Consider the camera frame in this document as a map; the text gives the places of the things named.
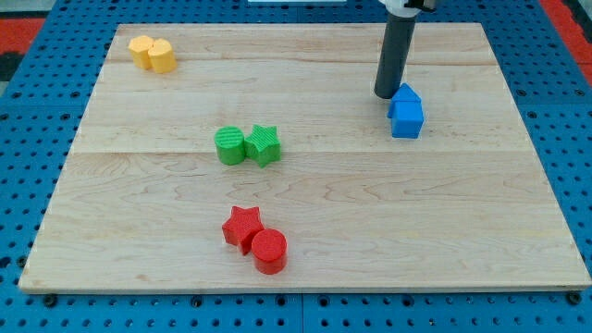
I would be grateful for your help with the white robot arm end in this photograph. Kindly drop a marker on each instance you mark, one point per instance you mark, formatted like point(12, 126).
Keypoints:
point(409, 8)

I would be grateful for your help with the green star block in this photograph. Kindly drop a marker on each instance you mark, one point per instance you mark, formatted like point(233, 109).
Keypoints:
point(263, 145)

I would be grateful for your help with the red star block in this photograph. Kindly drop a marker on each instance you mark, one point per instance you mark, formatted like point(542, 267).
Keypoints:
point(241, 227)

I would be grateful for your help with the blue cube block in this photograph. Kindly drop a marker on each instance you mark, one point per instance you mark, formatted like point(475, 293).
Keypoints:
point(407, 119)

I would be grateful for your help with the light wooden board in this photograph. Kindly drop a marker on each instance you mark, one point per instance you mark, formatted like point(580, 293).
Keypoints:
point(141, 200)

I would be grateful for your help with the green cylinder block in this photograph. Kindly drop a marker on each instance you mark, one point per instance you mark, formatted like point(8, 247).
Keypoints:
point(229, 143)

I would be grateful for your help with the red cylinder block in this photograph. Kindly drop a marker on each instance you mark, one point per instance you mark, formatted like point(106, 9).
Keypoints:
point(269, 249)

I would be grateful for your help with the blue triangular prism block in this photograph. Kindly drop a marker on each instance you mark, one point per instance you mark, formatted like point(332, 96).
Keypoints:
point(405, 94)

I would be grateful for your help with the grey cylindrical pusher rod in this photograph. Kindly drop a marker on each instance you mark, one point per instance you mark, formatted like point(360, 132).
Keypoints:
point(395, 48)

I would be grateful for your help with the yellow heart block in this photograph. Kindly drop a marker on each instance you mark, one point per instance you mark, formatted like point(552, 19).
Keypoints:
point(162, 57)

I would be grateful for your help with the yellow hexagon block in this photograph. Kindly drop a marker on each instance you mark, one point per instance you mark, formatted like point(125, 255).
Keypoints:
point(139, 47)

